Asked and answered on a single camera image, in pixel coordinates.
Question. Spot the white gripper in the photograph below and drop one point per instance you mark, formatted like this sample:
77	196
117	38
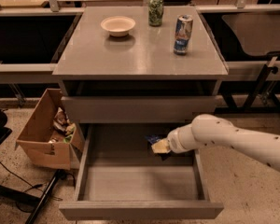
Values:
174	141

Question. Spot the blue rxbar blueberry wrapper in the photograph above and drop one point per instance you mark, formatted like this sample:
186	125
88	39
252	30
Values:
152	139

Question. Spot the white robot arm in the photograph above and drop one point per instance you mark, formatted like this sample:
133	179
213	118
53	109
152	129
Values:
208	131

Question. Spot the open grey bottom drawer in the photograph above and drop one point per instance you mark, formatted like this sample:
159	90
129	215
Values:
120	178

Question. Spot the closed grey middle drawer front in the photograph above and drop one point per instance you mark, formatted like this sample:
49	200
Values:
136	109

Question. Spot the grey drawer cabinet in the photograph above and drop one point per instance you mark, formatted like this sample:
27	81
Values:
140	64

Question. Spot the black tripod leg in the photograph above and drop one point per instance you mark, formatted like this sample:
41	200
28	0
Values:
45	196

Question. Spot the cardboard box with snacks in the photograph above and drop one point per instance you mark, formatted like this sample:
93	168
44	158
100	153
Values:
42	143

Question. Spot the blue and silver energy can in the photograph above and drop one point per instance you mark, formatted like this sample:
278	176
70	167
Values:
183	32

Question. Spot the white paper bowl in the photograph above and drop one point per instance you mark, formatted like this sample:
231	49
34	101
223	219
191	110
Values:
118	26

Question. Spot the green soda can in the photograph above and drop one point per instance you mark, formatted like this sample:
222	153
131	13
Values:
155	12

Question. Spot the black table leg frame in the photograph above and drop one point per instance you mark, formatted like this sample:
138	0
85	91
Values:
266	70

